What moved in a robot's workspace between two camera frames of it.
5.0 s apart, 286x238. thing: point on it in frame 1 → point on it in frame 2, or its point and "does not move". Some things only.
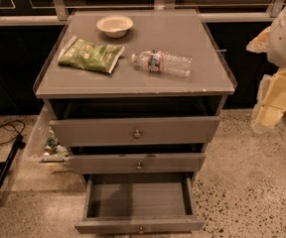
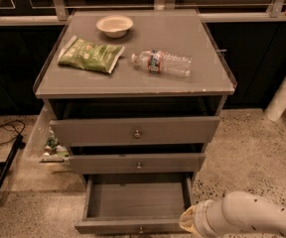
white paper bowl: (114, 26) does not move
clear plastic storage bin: (43, 145) does not move
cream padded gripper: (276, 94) → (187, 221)
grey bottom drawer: (138, 203) does not move
